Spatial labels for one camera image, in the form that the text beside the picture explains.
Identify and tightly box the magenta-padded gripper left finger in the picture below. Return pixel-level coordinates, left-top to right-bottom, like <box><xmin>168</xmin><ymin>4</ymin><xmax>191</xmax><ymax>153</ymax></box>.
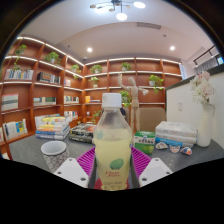
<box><xmin>53</xmin><ymin>146</ymin><xmax>98</xmax><ymax>189</ymax></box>

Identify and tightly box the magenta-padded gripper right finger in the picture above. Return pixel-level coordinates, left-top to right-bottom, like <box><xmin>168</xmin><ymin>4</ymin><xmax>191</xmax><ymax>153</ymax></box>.
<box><xmin>129</xmin><ymin>146</ymin><xmax>174</xmax><ymax>188</ymax></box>

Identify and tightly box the clear bottle with yellow drink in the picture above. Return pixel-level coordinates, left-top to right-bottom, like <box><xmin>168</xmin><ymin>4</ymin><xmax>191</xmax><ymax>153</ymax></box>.
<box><xmin>93</xmin><ymin>92</ymin><xmax>134</xmax><ymax>191</ymax></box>

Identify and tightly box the white cup with grey pattern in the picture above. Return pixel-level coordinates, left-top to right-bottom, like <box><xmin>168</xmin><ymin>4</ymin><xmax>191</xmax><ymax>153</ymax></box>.
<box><xmin>40</xmin><ymin>140</ymin><xmax>70</xmax><ymax>173</ymax></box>

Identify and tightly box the small flat badge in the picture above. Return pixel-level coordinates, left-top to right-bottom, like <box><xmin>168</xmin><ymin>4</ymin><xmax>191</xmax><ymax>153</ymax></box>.
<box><xmin>180</xmin><ymin>146</ymin><xmax>193</xmax><ymax>157</ymax></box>
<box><xmin>168</xmin><ymin>144</ymin><xmax>182</xmax><ymax>154</ymax></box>
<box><xmin>155</xmin><ymin>142</ymin><xmax>169</xmax><ymax>150</ymax></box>

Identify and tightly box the green and white box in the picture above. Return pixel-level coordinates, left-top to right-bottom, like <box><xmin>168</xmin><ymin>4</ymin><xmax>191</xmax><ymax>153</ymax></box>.
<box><xmin>133</xmin><ymin>130</ymin><xmax>157</xmax><ymax>155</ymax></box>

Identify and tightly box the colourful book stack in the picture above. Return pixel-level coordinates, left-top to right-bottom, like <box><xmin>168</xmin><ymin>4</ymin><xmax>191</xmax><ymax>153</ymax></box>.
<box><xmin>34</xmin><ymin>114</ymin><xmax>72</xmax><ymax>141</ymax></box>

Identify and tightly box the white jug vase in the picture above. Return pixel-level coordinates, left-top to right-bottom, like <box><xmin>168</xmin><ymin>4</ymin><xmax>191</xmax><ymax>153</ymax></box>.
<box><xmin>196</xmin><ymin>101</ymin><xmax>216</xmax><ymax>148</ymax></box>

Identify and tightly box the wooden artist mannequin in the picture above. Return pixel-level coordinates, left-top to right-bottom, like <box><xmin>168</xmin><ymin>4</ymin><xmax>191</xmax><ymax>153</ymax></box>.
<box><xmin>117</xmin><ymin>73</ymin><xmax>149</xmax><ymax>133</ymax></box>

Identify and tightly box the pale pink flower bouquet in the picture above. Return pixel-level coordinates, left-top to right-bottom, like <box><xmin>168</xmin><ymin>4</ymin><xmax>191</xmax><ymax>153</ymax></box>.
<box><xmin>189</xmin><ymin>70</ymin><xmax>216</xmax><ymax>104</ymax></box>

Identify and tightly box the wooden shelf unit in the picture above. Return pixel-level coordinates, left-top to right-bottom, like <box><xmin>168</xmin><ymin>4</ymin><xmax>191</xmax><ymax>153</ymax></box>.
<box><xmin>0</xmin><ymin>35</ymin><xmax>184</xmax><ymax>158</ymax></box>

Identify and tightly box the ceiling air vent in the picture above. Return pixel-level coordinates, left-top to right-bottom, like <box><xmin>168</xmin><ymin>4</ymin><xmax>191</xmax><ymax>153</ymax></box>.
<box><xmin>136</xmin><ymin>21</ymin><xmax>162</xmax><ymax>30</ymax></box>

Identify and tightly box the ceiling lamp with round bulbs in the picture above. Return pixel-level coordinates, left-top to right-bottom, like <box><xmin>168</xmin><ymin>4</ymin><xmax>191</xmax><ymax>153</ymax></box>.
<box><xmin>89</xmin><ymin>0</ymin><xmax>147</xmax><ymax>22</ymax></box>

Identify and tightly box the black ceiling rail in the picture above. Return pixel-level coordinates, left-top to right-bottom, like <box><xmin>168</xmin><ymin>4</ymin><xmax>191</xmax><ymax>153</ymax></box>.
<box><xmin>192</xmin><ymin>44</ymin><xmax>221</xmax><ymax>66</ymax></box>

